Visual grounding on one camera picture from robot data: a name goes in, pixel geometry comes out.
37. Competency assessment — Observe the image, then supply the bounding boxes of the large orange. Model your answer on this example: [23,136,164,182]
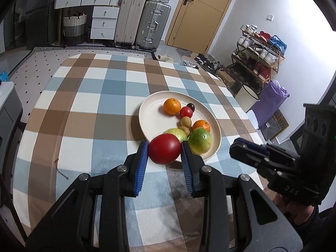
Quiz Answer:
[163,98,182,115]

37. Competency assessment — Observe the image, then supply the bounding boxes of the scattered dark shoes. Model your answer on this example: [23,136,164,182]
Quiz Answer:
[181,54,227,76]

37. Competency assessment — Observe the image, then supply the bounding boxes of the wooden door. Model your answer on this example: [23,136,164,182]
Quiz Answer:
[166,0,241,54]

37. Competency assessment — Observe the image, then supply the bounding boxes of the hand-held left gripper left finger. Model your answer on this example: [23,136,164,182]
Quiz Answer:
[25,140,150,252]

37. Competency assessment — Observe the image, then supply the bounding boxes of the beige suitcase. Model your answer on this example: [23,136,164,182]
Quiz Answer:
[113,0,146,48]

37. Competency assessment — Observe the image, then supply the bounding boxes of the cream oval plate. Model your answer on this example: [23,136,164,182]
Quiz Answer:
[138,91,222,163]

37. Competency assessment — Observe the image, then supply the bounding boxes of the purple plastic bag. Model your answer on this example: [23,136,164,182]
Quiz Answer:
[251,80,291,131]

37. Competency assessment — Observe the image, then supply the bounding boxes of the small mandarin orange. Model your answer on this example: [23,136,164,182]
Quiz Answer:
[192,120,211,133]

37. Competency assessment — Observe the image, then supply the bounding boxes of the grey side cabinet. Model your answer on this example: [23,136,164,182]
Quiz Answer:
[0,81,25,168]

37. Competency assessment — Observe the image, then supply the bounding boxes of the dark grey refrigerator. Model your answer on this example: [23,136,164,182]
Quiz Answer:
[0,0,57,51]

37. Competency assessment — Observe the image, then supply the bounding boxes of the checked tablecloth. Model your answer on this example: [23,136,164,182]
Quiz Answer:
[12,53,265,252]

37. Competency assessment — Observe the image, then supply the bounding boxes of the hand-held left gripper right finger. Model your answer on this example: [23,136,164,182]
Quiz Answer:
[181,141,305,252]

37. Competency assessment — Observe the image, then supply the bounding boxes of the loose brown thread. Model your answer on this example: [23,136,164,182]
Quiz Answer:
[54,158,69,180]

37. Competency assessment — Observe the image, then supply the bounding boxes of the white bucket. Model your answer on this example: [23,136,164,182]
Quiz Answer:
[234,84,261,113]

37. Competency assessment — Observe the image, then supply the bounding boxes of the patterned doormat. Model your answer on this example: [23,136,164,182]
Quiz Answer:
[260,109,290,141]

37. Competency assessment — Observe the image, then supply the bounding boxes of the yellow-green guava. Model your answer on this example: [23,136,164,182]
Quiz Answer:
[163,128,189,142]

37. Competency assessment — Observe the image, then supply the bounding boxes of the rows of shelved shoes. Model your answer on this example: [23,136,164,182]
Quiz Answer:
[236,24,288,79]

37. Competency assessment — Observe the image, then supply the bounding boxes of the white drawer cabinet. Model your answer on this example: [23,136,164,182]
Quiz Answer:
[54,0,122,40]

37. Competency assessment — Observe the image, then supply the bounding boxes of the green citrus fruit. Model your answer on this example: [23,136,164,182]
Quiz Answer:
[188,127,213,155]

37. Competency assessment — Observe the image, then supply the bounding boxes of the woven wicker basket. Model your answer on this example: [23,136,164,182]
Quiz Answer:
[62,12,88,46]

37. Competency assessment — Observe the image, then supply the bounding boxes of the silver suitcase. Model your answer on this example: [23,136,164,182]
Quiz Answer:
[134,0,172,52]

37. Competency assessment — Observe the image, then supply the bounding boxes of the wooden shoe rack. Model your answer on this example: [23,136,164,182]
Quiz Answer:
[231,29,286,95]

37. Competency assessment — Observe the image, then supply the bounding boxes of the person's right hand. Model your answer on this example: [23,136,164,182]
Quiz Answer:
[273,194,319,227]

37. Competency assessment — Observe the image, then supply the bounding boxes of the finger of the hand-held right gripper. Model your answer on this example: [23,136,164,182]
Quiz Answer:
[229,141,295,175]
[235,137,301,164]

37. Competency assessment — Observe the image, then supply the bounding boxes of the red tomato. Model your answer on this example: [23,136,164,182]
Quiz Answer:
[148,133,182,165]
[180,106,194,119]

